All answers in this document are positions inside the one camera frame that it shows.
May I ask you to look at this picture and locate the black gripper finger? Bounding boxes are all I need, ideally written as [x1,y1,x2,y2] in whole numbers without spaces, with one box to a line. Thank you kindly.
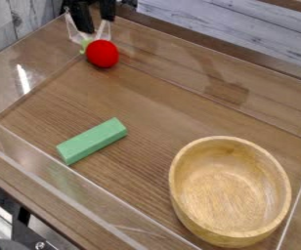
[72,4,94,34]
[100,0,117,21]

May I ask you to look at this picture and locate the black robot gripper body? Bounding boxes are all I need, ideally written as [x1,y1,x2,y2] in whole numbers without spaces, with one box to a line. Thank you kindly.
[64,0,100,9]

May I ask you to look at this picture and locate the red plush strawberry toy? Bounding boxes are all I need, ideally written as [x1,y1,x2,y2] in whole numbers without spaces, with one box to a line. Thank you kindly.
[81,39,120,68]

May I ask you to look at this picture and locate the green rectangular block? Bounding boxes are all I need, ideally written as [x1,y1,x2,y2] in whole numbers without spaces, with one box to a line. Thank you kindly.
[57,117,128,165]

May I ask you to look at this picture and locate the wooden bowl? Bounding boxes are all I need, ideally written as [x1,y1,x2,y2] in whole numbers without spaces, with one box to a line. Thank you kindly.
[169,136,292,248]

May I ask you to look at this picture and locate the clear acrylic tray wall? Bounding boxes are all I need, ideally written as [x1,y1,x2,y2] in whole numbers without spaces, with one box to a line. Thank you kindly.
[0,20,301,250]

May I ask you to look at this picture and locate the black table leg bracket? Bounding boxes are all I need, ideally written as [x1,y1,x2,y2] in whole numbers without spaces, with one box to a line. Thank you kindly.
[12,207,58,250]

